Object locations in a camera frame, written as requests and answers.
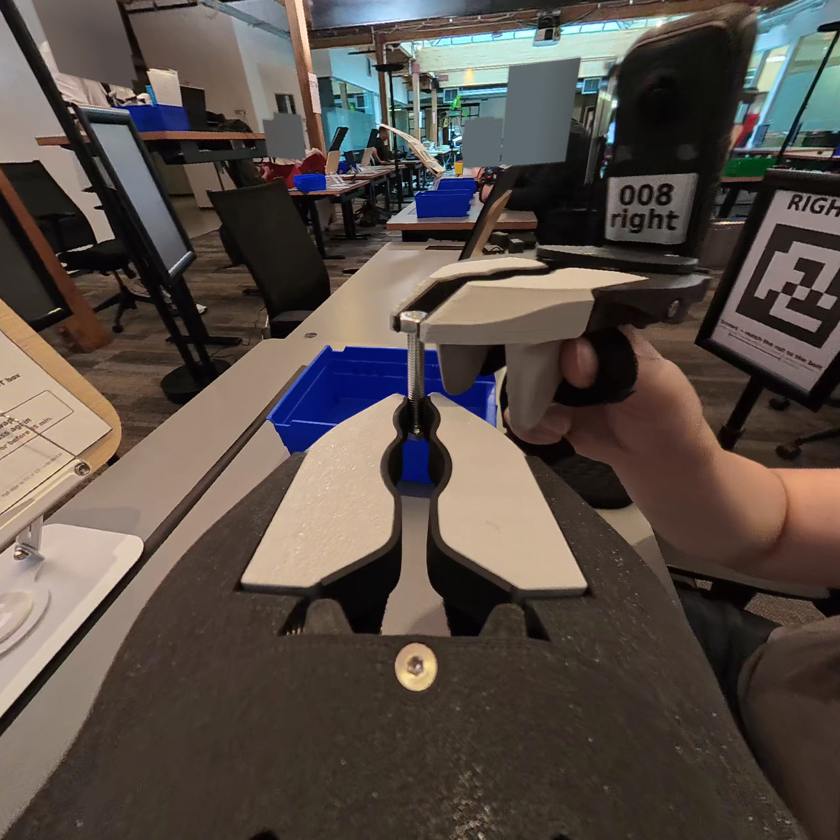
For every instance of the wooden top desk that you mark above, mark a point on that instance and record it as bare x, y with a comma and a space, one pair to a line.
341, 187
426, 224
197, 136

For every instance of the grey trash bin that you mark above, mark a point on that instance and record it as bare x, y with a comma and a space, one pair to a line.
722, 243

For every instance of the black mesh office chair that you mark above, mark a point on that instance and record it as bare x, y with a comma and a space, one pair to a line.
269, 243

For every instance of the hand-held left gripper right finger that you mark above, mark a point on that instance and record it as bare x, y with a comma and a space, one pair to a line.
505, 512

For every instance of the person's dark trousers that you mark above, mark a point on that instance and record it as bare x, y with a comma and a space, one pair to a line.
722, 649

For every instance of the blue plastic bin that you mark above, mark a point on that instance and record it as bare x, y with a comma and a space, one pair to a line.
315, 420

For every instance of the brown wooden beam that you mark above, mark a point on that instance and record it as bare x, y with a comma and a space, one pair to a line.
79, 315

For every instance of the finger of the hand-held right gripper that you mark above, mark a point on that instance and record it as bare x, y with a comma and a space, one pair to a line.
472, 269
512, 315

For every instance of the green storage bin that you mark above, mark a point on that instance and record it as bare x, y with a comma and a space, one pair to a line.
754, 164

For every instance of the black desk power box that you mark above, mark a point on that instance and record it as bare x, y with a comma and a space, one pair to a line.
515, 245

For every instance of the person's right hand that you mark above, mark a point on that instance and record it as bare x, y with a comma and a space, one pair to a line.
630, 433

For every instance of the blue storage bin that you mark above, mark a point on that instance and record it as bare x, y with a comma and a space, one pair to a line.
443, 205
310, 182
157, 118

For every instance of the black framed panel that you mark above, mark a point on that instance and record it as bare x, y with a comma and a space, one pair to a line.
26, 275

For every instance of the long silver hex bolt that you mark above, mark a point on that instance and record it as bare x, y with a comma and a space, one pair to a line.
415, 367

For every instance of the black floor lamp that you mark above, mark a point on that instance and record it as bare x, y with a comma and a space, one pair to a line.
828, 27

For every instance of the framed marker sign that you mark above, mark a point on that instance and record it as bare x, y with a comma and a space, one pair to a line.
787, 289

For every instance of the wooden support post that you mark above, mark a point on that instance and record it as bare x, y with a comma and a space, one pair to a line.
302, 65

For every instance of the person's grey t-shirt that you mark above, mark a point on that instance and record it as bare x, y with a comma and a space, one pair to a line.
794, 722

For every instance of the person's right forearm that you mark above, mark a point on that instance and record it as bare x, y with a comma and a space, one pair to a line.
754, 518

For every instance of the black easel with screen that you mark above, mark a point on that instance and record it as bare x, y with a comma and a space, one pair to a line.
138, 190

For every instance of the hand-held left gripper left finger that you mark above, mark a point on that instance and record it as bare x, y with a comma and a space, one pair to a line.
334, 505

